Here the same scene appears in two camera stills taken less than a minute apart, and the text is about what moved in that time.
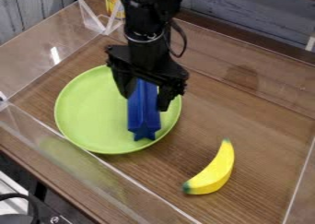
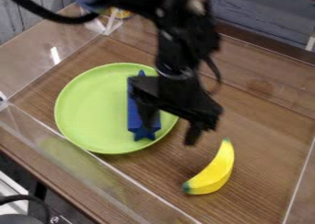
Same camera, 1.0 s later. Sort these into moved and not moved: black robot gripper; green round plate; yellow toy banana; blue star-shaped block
Moved: black robot gripper
Not moved: blue star-shaped block; green round plate; yellow toy banana
